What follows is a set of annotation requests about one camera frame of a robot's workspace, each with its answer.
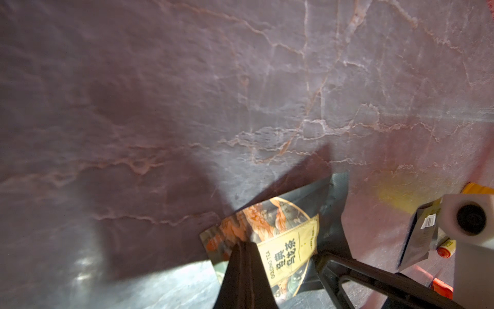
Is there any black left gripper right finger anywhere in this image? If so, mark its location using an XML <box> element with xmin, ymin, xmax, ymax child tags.
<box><xmin>314</xmin><ymin>252</ymin><xmax>462</xmax><ymax>308</ymax></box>

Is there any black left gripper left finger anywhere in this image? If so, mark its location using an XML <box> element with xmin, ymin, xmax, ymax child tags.
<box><xmin>214</xmin><ymin>242</ymin><xmax>278</xmax><ymax>308</ymax></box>

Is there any black yellow oolong tea bag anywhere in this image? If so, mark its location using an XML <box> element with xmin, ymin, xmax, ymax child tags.
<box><xmin>199</xmin><ymin>173</ymin><xmax>352</xmax><ymax>305</ymax></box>

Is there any red tea bag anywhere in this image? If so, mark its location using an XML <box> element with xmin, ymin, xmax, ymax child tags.
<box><xmin>429</xmin><ymin>278</ymin><xmax>454</xmax><ymax>299</ymax></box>

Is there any black tea bag with label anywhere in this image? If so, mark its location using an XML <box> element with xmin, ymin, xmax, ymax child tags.
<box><xmin>398</xmin><ymin>198</ymin><xmax>442</xmax><ymax>272</ymax></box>

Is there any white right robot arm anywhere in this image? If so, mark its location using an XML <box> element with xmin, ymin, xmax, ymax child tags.
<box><xmin>438</xmin><ymin>194</ymin><xmax>493</xmax><ymax>308</ymax></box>

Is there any yellow pen cup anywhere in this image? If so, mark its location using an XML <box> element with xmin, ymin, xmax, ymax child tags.
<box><xmin>461</xmin><ymin>182</ymin><xmax>494</xmax><ymax>195</ymax></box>

